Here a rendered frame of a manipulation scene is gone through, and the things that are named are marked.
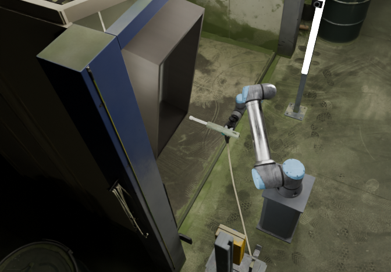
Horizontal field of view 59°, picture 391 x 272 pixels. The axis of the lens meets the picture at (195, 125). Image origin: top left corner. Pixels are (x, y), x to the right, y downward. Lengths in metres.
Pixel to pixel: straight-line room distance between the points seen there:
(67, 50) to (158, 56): 0.97
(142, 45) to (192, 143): 1.68
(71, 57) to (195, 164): 2.46
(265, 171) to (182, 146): 1.37
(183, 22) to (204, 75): 1.99
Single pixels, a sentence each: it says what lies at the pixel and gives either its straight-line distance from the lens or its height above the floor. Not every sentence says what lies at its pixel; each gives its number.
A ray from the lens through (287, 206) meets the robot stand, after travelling 2.58.
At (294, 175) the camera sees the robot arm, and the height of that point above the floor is 0.91.
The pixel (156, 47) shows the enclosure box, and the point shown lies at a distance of 2.08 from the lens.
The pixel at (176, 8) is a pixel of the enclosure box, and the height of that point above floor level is 1.66.
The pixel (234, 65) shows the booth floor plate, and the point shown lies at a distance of 4.30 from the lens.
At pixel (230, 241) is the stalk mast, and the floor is 1.64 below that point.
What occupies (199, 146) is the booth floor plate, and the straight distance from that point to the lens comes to 3.52.
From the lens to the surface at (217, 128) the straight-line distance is 3.00.
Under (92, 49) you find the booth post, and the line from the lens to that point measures 1.12.
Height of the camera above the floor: 2.94
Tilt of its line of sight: 52 degrees down
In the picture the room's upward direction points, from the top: 7 degrees counter-clockwise
